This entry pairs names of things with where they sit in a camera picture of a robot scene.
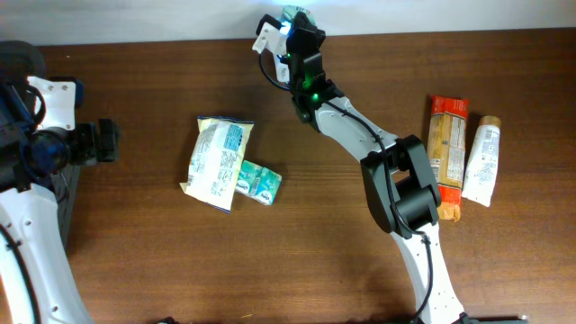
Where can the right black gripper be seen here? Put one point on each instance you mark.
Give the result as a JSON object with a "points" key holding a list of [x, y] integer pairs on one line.
{"points": [[304, 34]]}

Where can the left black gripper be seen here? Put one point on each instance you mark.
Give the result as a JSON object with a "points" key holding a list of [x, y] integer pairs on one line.
{"points": [[106, 139]]}

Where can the teal wipes packet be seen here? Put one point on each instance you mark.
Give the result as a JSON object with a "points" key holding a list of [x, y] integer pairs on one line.
{"points": [[294, 13]]}

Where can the cream snack bag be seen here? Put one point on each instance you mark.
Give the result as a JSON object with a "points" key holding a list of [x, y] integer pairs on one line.
{"points": [[217, 157]]}

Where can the orange spaghetti packet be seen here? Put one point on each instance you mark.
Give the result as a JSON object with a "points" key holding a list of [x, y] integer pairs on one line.
{"points": [[446, 151]]}

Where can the white tube with tan cap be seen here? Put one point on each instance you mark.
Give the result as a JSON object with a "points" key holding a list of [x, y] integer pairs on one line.
{"points": [[482, 168]]}

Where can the small teal tissue pack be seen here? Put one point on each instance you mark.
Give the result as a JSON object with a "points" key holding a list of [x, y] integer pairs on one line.
{"points": [[248, 178], [266, 186]]}

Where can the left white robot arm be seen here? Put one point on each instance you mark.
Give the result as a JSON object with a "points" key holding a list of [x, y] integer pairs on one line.
{"points": [[35, 272]]}

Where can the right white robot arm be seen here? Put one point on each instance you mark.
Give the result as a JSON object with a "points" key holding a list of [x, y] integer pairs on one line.
{"points": [[401, 191]]}

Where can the white barcode scanner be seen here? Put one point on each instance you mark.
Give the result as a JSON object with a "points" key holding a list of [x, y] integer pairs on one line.
{"points": [[282, 70]]}

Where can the dark grey perforated basket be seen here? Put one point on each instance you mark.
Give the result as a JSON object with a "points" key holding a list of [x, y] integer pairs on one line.
{"points": [[19, 60]]}

